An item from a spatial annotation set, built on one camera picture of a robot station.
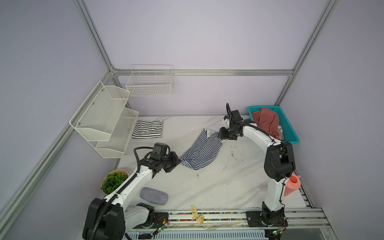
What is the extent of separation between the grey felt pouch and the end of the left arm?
15 centimetres

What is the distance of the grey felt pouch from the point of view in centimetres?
79

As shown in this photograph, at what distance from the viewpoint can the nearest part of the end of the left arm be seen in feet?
1.98
